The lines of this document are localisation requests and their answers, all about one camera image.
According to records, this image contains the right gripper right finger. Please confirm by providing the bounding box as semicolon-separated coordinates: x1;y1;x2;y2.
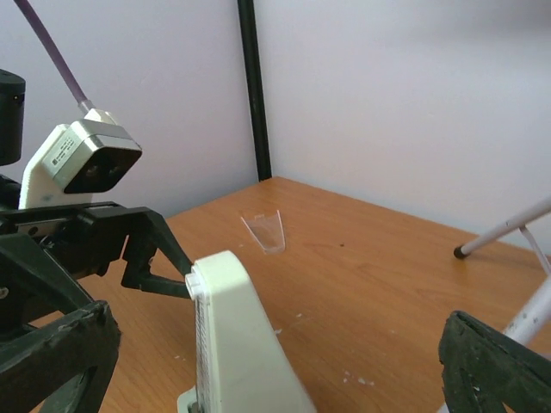
438;311;550;412

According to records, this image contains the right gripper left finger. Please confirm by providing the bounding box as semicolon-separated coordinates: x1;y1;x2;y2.
1;234;121;412

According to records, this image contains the white metronome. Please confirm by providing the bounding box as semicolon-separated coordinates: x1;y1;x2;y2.
177;250;316;413

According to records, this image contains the clear metronome cover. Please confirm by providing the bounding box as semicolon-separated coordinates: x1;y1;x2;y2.
241;210;286;254

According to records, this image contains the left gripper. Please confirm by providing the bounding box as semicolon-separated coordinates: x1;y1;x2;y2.
0;174;195;300

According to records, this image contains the white music stand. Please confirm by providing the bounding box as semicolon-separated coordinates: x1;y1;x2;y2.
444;196;550;357

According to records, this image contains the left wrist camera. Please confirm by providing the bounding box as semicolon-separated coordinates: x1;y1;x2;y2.
17;108;143;210

